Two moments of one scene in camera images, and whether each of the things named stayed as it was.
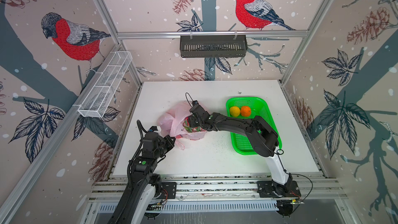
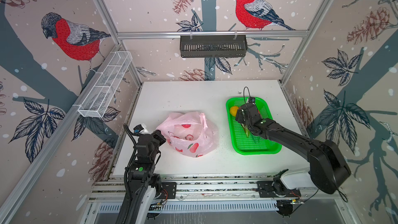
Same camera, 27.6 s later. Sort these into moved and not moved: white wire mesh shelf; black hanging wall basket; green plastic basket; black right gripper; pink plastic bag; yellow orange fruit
Moved: black right gripper; pink plastic bag
Not moved: yellow orange fruit; green plastic basket; white wire mesh shelf; black hanging wall basket
